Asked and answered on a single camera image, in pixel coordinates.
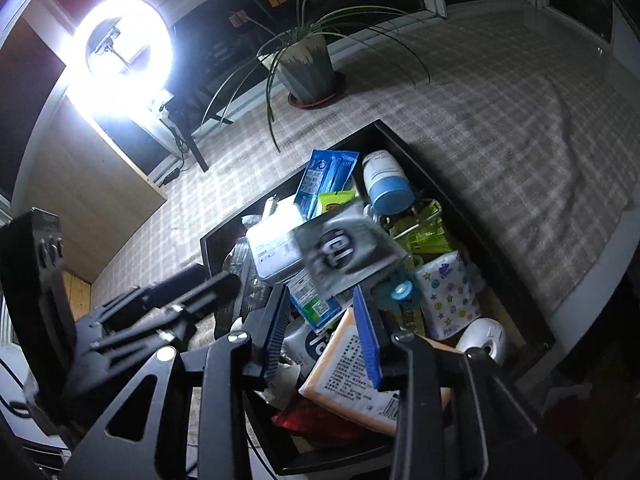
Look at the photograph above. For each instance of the wooden board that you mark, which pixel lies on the wooden board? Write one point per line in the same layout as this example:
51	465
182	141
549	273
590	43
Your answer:
100	200

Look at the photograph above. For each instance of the plaid tablecloth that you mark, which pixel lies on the plaid tablecloth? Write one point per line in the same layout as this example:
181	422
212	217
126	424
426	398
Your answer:
500	135

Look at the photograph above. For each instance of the blue plastic packet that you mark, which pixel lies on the blue plastic packet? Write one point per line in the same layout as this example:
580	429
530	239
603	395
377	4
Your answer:
325	175

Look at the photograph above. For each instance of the grey white box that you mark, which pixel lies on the grey white box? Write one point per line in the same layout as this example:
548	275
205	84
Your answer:
270	250

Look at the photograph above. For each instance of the potted plant grey pot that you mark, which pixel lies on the potted plant grey pot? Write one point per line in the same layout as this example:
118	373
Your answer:
305	70

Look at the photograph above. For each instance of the silver foil packet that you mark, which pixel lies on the silver foil packet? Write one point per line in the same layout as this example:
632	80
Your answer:
345	250
310	347

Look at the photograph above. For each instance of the red packet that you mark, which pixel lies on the red packet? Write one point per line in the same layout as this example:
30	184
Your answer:
310	422

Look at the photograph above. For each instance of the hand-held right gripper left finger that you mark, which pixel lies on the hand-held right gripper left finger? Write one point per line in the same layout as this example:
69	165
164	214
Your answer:
277	340

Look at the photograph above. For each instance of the white round dispenser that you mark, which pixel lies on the white round dispenser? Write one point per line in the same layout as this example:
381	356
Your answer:
482	337

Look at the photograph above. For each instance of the brown pot saucer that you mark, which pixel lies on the brown pot saucer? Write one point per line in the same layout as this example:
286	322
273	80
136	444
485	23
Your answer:
315	102

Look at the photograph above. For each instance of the white blue green packet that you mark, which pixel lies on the white blue green packet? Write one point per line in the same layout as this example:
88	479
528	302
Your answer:
315	305

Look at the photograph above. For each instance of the white bottle blue cap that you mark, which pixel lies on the white bottle blue cap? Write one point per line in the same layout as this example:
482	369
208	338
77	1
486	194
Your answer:
387	180

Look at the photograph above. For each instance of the green clips bundle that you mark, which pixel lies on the green clips bundle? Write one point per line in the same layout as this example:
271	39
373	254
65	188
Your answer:
425	237

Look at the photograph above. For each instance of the black power strip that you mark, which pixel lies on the black power strip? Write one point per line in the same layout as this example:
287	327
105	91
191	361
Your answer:
171	176

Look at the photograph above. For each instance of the beige tissue packet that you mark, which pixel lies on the beige tissue packet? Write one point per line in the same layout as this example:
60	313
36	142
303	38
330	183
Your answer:
345	390

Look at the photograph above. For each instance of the black storage box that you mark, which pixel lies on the black storage box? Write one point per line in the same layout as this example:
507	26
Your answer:
450	195

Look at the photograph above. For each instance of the black phone holder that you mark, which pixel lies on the black phone holder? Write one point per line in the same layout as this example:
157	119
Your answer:
105	42

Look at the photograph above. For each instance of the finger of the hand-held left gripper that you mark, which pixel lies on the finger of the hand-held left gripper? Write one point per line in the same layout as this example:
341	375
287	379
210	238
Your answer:
215	292
175	282

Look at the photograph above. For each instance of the patterned tissue pack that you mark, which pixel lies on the patterned tissue pack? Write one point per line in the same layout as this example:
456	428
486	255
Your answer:
445	295

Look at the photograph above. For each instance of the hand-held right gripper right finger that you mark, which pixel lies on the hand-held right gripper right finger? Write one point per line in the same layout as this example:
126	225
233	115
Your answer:
367	345

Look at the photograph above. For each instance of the clear plastic bottle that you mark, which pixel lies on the clear plastic bottle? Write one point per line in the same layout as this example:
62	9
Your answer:
240	255

